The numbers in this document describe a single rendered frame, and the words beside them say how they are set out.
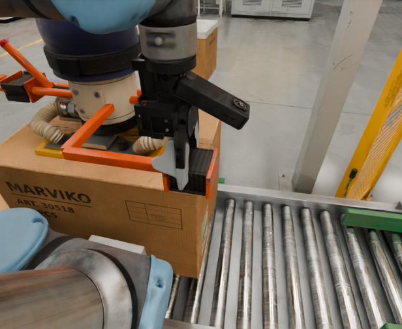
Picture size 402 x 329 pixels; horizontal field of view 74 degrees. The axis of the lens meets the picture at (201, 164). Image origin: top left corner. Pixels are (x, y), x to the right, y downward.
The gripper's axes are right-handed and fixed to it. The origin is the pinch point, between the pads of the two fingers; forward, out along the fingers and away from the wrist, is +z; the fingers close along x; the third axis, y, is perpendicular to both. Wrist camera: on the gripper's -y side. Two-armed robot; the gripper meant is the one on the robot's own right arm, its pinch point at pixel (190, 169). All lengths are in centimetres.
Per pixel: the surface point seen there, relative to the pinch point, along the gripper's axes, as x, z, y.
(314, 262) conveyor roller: -30, 66, -41
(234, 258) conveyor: -29, 71, -10
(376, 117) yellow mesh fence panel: -69, 21, -58
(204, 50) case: -173, 29, 32
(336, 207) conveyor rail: -59, 63, -53
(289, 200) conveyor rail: -58, 62, -32
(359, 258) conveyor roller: -35, 66, -58
